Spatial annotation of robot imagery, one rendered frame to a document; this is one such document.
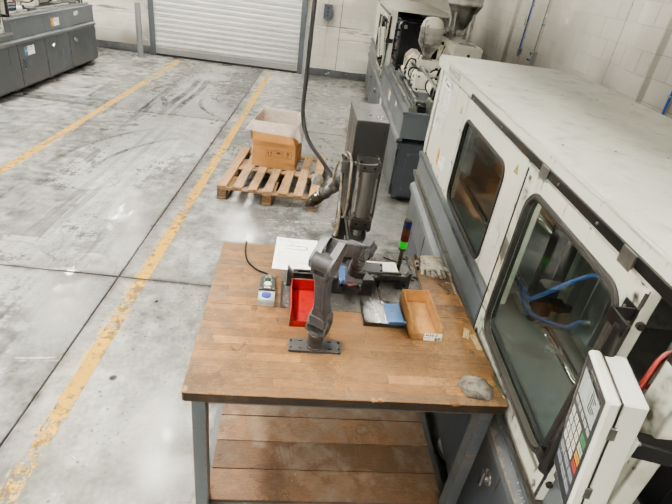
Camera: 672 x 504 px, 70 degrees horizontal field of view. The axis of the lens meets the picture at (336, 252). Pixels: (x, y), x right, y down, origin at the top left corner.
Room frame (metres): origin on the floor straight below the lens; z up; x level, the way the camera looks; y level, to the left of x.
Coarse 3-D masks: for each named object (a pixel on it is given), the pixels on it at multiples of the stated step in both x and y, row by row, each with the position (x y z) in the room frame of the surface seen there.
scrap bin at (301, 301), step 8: (296, 280) 1.73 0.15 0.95; (304, 280) 1.73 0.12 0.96; (312, 280) 1.74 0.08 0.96; (296, 288) 1.73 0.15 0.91; (304, 288) 1.73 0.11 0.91; (312, 288) 1.74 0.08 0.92; (296, 296) 1.68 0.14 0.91; (304, 296) 1.69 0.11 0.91; (312, 296) 1.69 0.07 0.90; (296, 304) 1.62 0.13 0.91; (304, 304) 1.63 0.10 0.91; (312, 304) 1.64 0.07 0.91; (296, 312) 1.57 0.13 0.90; (304, 312) 1.58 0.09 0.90; (296, 320) 1.49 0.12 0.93; (304, 320) 1.52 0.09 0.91
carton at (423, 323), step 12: (408, 300) 1.76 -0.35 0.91; (420, 300) 1.76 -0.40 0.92; (432, 300) 1.70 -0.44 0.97; (408, 312) 1.60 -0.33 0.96; (420, 312) 1.69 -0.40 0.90; (432, 312) 1.66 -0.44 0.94; (408, 324) 1.57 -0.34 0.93; (420, 324) 1.61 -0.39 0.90; (432, 324) 1.62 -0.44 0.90; (420, 336) 1.51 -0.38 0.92; (432, 336) 1.52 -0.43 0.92
